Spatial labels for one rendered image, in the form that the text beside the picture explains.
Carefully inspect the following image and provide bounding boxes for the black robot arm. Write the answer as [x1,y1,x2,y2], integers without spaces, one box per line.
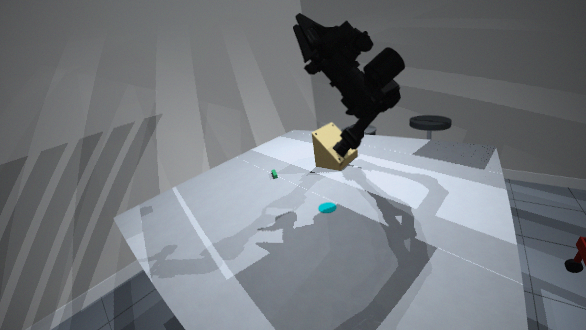
[333,28,405,157]

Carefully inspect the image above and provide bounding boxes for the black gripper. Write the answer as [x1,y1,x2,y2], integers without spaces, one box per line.
[293,13,360,90]

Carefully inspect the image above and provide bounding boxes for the cyan circle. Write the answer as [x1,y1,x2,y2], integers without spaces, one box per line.
[319,203,336,213]

